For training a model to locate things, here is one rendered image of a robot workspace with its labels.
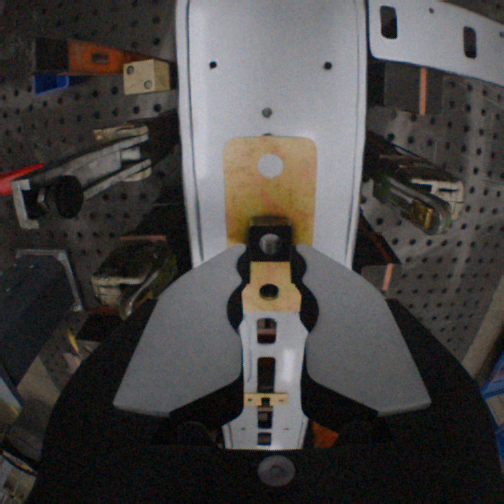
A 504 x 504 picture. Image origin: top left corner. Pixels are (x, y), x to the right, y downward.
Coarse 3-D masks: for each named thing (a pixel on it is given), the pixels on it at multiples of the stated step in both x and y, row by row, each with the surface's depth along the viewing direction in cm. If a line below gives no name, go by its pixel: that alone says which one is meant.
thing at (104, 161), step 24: (120, 144) 27; (48, 168) 19; (72, 168) 21; (96, 168) 26; (120, 168) 29; (24, 192) 18; (48, 192) 18; (72, 192) 18; (96, 192) 25; (24, 216) 18; (48, 216) 19; (72, 216) 19
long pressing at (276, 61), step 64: (192, 0) 29; (256, 0) 28; (320, 0) 28; (192, 64) 32; (256, 64) 32; (320, 64) 32; (192, 128) 36; (256, 128) 36; (320, 128) 35; (192, 192) 39; (320, 192) 39; (192, 256) 43; (256, 320) 48; (256, 384) 56; (256, 448) 68
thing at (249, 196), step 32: (224, 160) 13; (256, 160) 13; (288, 160) 12; (224, 192) 13; (256, 192) 13; (288, 192) 13; (256, 224) 13; (288, 224) 13; (256, 256) 13; (288, 256) 13; (256, 288) 15; (288, 288) 15
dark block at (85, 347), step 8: (184, 240) 72; (176, 256) 66; (96, 312) 42; (104, 312) 43; (112, 312) 43; (88, 320) 40; (96, 320) 40; (104, 320) 41; (112, 320) 41; (120, 320) 41; (88, 328) 39; (96, 328) 39; (104, 328) 39; (112, 328) 39; (80, 336) 37; (88, 336) 37; (96, 336) 38; (104, 336) 38; (80, 344) 37; (88, 344) 37; (96, 344) 37; (80, 352) 38; (88, 352) 38
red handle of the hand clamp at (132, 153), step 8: (120, 152) 30; (128, 152) 30; (136, 152) 31; (120, 160) 30; (128, 160) 31; (136, 160) 32; (24, 168) 25; (32, 168) 26; (0, 176) 24; (8, 176) 24; (16, 176) 25; (0, 184) 24; (8, 184) 24; (8, 192) 25
